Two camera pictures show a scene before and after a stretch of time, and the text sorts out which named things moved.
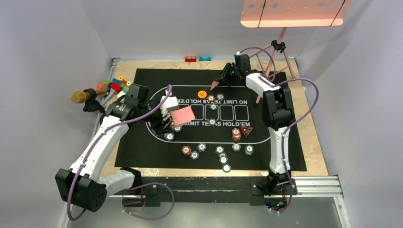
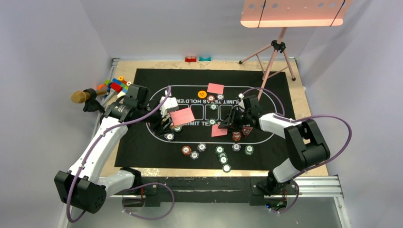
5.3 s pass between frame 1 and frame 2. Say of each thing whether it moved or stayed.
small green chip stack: stayed
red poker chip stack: stayed
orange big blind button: stayed
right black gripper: moved
